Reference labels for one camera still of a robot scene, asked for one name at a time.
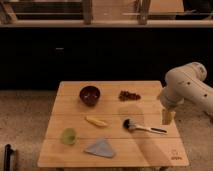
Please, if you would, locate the black-bristled brush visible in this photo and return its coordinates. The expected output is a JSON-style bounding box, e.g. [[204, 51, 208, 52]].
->
[[123, 119, 167, 134]]

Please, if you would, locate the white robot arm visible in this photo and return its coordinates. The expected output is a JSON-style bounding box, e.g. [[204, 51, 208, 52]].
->
[[158, 62, 213, 125]]

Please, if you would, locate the purple bowl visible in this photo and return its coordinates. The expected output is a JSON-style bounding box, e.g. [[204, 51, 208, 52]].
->
[[79, 86, 101, 107]]

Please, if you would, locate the bunch of dark grapes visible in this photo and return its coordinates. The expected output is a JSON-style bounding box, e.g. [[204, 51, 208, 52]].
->
[[119, 91, 141, 101]]

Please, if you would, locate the yellow banana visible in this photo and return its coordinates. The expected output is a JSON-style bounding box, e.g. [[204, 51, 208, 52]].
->
[[85, 116, 108, 127]]

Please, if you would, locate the blue folded cloth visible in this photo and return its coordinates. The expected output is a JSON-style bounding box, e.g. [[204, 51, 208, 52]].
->
[[85, 138, 115, 158]]

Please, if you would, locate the wooden folding table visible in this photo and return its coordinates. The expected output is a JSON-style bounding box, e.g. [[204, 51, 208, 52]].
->
[[38, 81, 189, 168]]

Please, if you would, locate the green cup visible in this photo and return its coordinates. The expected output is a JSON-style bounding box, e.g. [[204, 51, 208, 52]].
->
[[60, 128, 76, 145]]

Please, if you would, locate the black object at floor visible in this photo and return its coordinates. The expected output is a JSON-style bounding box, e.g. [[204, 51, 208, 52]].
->
[[3, 144, 14, 171]]

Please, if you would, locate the wooden shelf frame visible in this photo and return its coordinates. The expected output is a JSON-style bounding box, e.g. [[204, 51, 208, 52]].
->
[[0, 0, 213, 28]]

